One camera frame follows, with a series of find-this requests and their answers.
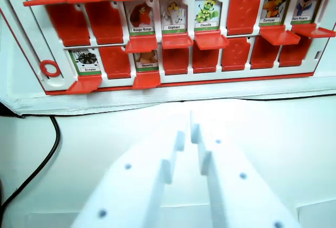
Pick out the red plastic flap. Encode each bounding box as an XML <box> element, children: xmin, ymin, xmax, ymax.
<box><xmin>162</xmin><ymin>47</ymin><xmax>191</xmax><ymax>76</ymax></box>

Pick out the small white paper sheet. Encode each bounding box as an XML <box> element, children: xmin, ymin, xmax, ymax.
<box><xmin>296</xmin><ymin>199</ymin><xmax>336</xmax><ymax>228</ymax></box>

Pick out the red and white game board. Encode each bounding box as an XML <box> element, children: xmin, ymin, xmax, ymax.
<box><xmin>0</xmin><ymin>0</ymin><xmax>336</xmax><ymax>96</ymax></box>

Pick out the thick black cable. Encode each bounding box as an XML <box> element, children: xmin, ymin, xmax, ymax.
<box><xmin>0</xmin><ymin>115</ymin><xmax>61</xmax><ymax>209</ymax></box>

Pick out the thin black cable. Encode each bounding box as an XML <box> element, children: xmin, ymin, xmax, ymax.
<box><xmin>154</xmin><ymin>89</ymin><xmax>336</xmax><ymax>107</ymax></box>

